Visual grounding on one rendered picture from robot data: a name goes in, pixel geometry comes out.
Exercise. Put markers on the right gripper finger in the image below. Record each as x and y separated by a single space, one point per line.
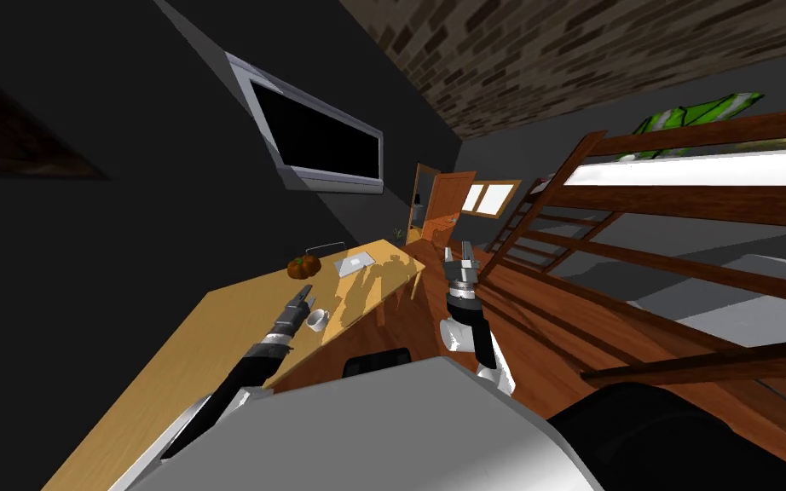
449 256
467 251

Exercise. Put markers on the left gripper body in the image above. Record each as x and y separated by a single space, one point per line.
291 318

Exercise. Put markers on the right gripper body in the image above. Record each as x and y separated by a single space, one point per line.
461 276

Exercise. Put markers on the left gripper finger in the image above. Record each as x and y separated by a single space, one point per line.
304 292
311 302

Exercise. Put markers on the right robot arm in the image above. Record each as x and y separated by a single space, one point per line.
645 443

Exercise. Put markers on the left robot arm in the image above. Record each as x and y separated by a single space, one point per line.
243 378

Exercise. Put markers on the white mug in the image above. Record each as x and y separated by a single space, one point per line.
317 319

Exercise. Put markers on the orange pumpkin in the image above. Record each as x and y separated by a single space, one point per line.
303 267

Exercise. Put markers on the orange wooden door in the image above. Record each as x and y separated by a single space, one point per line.
449 204

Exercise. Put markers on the wooden framed bright window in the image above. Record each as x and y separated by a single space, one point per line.
490 198

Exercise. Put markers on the grey laptop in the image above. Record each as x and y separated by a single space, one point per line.
355 263

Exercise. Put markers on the wooden framed mirror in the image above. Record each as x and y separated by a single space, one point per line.
421 201

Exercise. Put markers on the light wooden desk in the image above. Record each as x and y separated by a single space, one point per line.
229 327

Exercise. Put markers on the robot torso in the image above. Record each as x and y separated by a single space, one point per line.
393 429

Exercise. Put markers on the grey framed black television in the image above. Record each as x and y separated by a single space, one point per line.
314 133

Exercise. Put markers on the brown wooden bunk bed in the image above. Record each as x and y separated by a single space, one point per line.
679 204

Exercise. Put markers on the green and white pillow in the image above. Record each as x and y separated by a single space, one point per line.
690 116

